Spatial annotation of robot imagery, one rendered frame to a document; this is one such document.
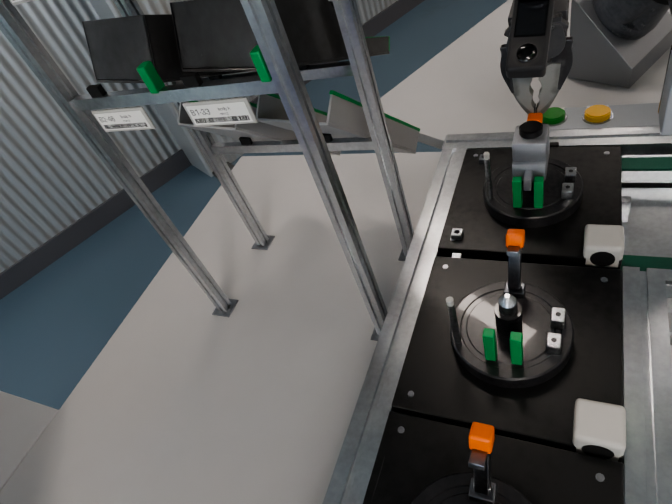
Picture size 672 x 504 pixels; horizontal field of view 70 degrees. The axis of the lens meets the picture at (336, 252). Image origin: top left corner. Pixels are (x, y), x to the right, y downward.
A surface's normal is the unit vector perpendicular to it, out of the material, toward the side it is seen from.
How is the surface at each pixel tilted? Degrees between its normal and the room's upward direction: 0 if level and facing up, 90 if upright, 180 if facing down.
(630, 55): 45
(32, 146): 90
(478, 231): 0
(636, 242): 0
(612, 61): 90
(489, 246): 0
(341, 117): 90
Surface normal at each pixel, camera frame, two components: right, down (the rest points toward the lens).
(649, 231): -0.29, -0.67
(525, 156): -0.34, 0.74
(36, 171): 0.64, 0.40
